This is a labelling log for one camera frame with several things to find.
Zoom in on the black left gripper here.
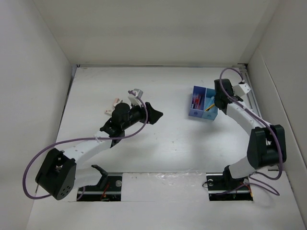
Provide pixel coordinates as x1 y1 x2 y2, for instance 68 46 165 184
121 99 162 130

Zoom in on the blue utility knife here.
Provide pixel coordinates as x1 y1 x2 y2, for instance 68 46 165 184
205 96 214 108

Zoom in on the pink white mini stapler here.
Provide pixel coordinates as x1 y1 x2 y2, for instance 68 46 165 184
113 98 123 107

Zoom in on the orange cap refill pen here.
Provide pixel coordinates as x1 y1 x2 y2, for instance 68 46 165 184
198 94 203 110

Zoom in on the red gel pen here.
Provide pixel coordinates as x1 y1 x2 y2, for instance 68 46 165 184
194 94 200 109

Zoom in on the pink ink clear pen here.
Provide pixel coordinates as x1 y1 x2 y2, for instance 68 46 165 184
191 94 196 109

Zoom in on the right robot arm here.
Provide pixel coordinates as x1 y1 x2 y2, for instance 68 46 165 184
214 79 287 189

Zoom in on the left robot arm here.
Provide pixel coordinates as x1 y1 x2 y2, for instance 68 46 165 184
35 102 163 200

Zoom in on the light blue container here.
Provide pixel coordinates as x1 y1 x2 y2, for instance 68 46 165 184
202 88 218 121

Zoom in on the white staple box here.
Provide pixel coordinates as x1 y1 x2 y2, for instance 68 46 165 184
105 109 114 116

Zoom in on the dark blue container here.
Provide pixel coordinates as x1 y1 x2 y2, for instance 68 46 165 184
189 86 207 118

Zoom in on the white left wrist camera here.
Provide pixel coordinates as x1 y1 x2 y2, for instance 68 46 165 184
128 89 143 107

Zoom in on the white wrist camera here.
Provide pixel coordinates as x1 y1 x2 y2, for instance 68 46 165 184
233 82 251 97
128 89 143 107

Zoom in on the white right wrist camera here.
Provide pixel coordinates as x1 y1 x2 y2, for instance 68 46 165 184
233 82 251 97

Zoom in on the aluminium side rail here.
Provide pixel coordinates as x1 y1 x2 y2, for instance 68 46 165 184
238 63 280 171

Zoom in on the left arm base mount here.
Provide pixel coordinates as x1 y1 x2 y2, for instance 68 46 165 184
75 165 123 202

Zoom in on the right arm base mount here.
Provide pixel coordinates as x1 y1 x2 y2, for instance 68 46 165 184
202 173 253 201

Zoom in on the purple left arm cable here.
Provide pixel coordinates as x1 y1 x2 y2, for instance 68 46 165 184
23 90 149 201

